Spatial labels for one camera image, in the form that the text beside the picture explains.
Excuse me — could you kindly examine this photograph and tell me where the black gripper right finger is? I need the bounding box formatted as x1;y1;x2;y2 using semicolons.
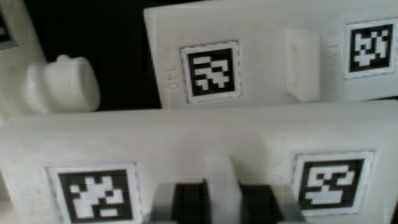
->
237;183;308;224

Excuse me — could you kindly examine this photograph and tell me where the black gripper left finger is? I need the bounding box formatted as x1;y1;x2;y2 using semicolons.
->
150;178;214;224

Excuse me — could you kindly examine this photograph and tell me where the white cabinet top knob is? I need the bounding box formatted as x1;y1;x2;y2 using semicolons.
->
25;55;100;114

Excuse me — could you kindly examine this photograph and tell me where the white cabinet body box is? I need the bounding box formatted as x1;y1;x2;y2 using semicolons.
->
0;0;45;118

